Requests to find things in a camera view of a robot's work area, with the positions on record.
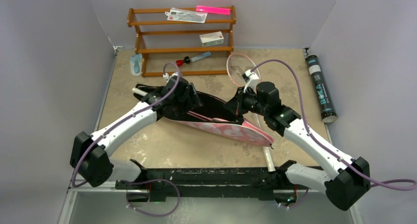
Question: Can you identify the purple cable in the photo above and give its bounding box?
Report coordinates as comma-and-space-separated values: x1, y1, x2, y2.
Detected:
249, 59, 417, 210
71, 62, 181, 217

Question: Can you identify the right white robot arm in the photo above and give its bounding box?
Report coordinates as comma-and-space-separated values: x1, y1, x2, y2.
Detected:
225, 82, 371, 211

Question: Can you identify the clear plastic blister package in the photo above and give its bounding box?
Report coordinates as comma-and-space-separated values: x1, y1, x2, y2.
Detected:
165, 8, 208, 24

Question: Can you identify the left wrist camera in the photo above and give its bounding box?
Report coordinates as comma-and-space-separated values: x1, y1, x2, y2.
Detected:
163, 72, 178, 82

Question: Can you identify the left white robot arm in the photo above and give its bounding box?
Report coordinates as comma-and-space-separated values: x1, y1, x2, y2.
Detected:
70, 76, 203, 189

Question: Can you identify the black shuttlecock tube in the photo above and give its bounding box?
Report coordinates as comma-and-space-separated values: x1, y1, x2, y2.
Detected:
305, 55, 338, 123

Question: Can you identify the light blue glue stick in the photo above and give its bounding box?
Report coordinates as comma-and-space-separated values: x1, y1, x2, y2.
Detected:
190, 52, 211, 62

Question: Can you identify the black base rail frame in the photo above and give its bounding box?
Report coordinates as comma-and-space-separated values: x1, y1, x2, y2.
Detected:
66, 165, 354, 204

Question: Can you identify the wooden three-tier shelf rack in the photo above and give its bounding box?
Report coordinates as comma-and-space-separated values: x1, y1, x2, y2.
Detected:
127, 5, 237, 77

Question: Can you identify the white red small box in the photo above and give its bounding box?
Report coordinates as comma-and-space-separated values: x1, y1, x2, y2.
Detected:
199, 31, 224, 47

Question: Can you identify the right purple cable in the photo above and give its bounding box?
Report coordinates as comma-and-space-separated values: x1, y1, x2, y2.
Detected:
249, 59, 417, 210

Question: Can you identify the light blue packaged item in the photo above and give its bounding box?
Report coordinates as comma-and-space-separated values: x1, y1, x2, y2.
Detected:
130, 54, 143, 76

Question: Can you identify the pink racket cover bag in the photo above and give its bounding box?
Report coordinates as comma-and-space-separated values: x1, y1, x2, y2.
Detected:
134, 84, 274, 147

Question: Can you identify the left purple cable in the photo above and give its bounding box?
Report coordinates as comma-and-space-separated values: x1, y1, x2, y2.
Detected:
71, 62, 181, 217

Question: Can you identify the pink flat ruler package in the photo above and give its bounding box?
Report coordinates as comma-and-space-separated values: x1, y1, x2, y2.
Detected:
196, 5, 231, 15

